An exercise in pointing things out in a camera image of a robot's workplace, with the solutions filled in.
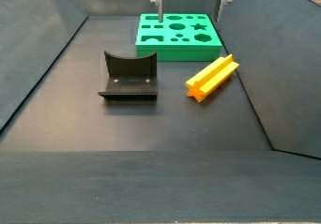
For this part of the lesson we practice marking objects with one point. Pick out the black curved fixture stand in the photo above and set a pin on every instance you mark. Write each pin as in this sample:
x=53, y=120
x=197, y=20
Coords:
x=131, y=76

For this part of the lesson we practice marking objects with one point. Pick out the yellow star prism object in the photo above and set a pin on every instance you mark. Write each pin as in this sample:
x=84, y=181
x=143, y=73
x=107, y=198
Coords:
x=210, y=77

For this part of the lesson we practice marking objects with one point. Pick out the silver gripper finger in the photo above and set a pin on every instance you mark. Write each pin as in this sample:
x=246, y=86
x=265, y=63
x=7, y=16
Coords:
x=156, y=1
x=223, y=1

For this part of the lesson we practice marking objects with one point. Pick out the green shape insertion block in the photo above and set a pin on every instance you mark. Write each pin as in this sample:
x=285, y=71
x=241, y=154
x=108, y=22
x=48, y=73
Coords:
x=183, y=37

